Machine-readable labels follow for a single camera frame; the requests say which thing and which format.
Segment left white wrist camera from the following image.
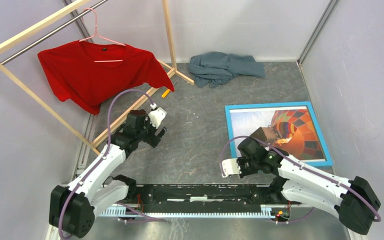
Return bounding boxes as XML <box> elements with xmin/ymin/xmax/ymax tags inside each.
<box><xmin>148</xmin><ymin>107</ymin><xmax>167</xmax><ymax>129</ymax></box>

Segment aluminium corner profile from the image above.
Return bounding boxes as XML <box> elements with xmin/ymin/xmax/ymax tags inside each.
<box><xmin>296</xmin><ymin>0</ymin><xmax>340</xmax><ymax>67</ymax></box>

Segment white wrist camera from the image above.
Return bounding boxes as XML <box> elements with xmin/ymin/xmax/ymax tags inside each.
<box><xmin>148</xmin><ymin>107</ymin><xmax>167</xmax><ymax>129</ymax></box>
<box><xmin>221</xmin><ymin>158</ymin><xmax>242</xmax><ymax>178</ymax></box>

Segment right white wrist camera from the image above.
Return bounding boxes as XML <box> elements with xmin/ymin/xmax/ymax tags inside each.
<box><xmin>221</xmin><ymin>158</ymin><xmax>242</xmax><ymax>178</ymax></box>

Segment pink clothes hanger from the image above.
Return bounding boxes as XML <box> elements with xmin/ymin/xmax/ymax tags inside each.
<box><xmin>79</xmin><ymin>7</ymin><xmax>125</xmax><ymax>63</ymax></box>

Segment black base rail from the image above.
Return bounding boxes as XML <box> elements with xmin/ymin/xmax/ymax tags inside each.
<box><xmin>122</xmin><ymin>184</ymin><xmax>289</xmax><ymax>214</ymax></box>

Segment grey-blue crumpled cloth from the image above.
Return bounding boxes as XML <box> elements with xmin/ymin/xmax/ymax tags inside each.
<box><xmin>187</xmin><ymin>51</ymin><xmax>266</xmax><ymax>88</ymax></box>

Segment blue picture frame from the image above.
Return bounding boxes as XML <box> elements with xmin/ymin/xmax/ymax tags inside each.
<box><xmin>225</xmin><ymin>101</ymin><xmax>334</xmax><ymax>167</ymax></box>

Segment grey slotted cable duct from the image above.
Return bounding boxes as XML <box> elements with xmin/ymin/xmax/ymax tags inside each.
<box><xmin>99</xmin><ymin>204</ymin><xmax>286</xmax><ymax>220</ymax></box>

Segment wooden clothes rack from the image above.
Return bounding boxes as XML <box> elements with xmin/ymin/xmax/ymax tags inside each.
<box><xmin>0</xmin><ymin>0</ymin><xmax>196</xmax><ymax>156</ymax></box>

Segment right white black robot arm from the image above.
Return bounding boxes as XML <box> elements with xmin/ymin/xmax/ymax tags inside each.
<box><xmin>233</xmin><ymin>136</ymin><xmax>382</xmax><ymax>235</ymax></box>

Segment yellow handled screwdriver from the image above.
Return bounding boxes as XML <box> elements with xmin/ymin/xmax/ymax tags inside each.
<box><xmin>161</xmin><ymin>78</ymin><xmax>179</xmax><ymax>99</ymax></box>

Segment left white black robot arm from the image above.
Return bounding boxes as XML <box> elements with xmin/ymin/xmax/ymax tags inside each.
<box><xmin>49</xmin><ymin>107</ymin><xmax>167</xmax><ymax>240</ymax></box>

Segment red t-shirt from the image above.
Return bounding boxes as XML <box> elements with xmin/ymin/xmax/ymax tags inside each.
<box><xmin>37</xmin><ymin>40</ymin><xmax>175</xmax><ymax>115</ymax></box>

